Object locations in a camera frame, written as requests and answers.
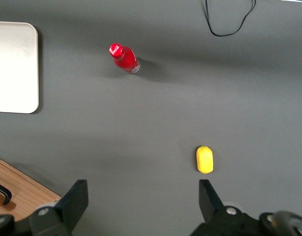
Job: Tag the beige plastic tray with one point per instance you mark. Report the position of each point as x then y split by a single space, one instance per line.
14 66

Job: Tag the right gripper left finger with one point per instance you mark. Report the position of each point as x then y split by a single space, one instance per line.
72 204

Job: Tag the wooden two-drawer cabinet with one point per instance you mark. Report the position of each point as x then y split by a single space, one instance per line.
25 191

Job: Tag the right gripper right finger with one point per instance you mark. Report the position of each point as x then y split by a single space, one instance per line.
212 209

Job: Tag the yellow lemon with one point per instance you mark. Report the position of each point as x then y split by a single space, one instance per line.
204 159

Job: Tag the red cola bottle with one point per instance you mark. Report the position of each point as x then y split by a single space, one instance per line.
125 59

